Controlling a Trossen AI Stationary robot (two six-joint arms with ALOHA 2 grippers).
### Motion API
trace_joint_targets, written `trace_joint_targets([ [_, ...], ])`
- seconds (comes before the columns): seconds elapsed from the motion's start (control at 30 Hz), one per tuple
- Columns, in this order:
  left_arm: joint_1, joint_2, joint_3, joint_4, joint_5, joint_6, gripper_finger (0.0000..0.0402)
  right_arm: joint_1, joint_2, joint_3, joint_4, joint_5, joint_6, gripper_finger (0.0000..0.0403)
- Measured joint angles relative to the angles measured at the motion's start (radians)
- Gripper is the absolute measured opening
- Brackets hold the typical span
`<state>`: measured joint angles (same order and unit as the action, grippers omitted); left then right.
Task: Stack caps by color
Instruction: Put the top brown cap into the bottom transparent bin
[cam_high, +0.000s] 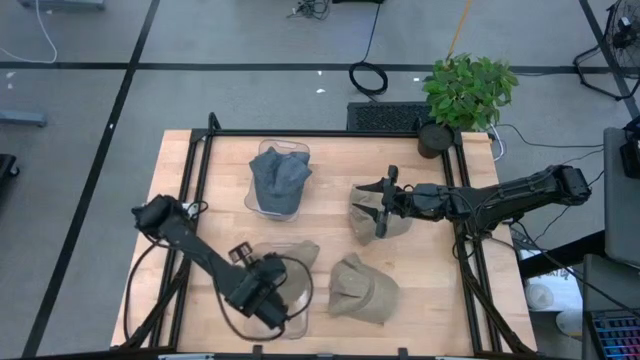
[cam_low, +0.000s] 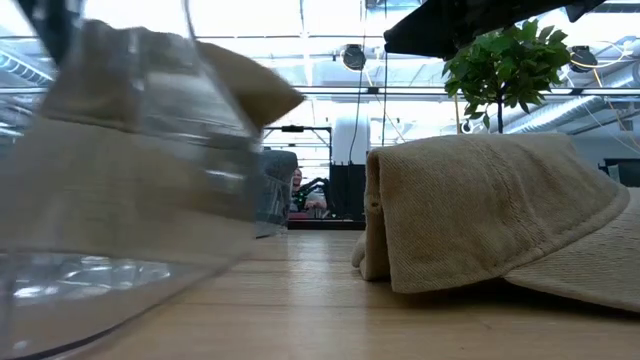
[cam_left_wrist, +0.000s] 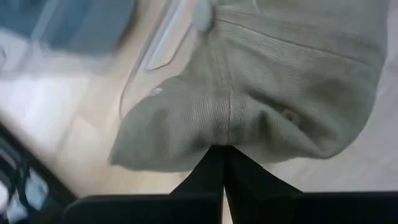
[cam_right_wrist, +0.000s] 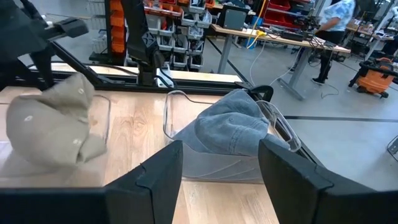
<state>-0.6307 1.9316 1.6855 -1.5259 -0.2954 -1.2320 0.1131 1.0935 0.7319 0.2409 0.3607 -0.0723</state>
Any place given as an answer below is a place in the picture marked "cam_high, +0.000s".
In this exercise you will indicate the black floor object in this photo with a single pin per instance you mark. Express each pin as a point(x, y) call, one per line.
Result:
point(6, 167)

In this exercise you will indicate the black metal table frame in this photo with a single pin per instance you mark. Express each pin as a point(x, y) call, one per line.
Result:
point(325, 133)

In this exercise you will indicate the black floor grille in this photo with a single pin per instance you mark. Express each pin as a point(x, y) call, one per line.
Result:
point(380, 117)

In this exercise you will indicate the grey desk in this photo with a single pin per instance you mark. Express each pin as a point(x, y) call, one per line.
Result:
point(622, 220)

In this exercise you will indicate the blue baseball cap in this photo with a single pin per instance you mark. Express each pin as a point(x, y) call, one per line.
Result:
point(277, 190)

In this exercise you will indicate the green leafy potted plant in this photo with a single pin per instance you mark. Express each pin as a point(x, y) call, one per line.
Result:
point(465, 90)

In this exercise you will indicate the black object on desk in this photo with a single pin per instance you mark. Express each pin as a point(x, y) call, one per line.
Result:
point(632, 155)

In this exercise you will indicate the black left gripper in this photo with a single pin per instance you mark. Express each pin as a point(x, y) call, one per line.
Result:
point(270, 270)

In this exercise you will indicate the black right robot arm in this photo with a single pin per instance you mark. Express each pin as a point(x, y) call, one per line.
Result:
point(525, 192)

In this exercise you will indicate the black plant pot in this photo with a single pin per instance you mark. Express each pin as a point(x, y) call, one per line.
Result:
point(434, 140)

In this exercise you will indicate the clear plastic bin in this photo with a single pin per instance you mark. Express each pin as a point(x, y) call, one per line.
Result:
point(300, 325)
point(272, 145)

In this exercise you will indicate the grey flat platform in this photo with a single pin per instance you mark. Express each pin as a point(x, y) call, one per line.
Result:
point(60, 4)

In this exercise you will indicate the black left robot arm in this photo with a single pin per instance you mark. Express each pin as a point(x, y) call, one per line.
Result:
point(200, 252)

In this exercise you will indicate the black beam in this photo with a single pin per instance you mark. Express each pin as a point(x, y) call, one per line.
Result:
point(560, 257)

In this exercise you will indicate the white bag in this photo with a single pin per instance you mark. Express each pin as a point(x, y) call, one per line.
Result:
point(550, 290)

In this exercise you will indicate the laptop with rainbow keyboard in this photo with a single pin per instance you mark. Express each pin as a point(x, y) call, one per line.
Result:
point(617, 335)

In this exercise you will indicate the grey floor bar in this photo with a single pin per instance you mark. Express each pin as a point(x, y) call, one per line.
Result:
point(20, 119)

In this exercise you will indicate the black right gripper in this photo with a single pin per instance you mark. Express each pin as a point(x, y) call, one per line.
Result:
point(420, 200)

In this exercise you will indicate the black floor fan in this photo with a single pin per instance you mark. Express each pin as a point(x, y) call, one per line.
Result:
point(625, 30)

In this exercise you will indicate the beige baseball cap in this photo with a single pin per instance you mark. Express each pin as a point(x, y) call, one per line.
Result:
point(360, 225)
point(300, 260)
point(365, 295)

